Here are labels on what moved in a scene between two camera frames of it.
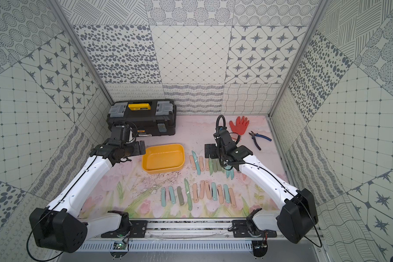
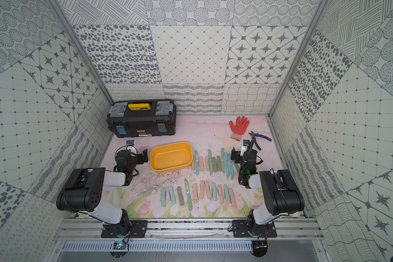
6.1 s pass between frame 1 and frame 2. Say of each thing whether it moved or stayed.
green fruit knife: stayed
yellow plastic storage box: moved
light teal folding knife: stayed
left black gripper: moved
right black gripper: moved
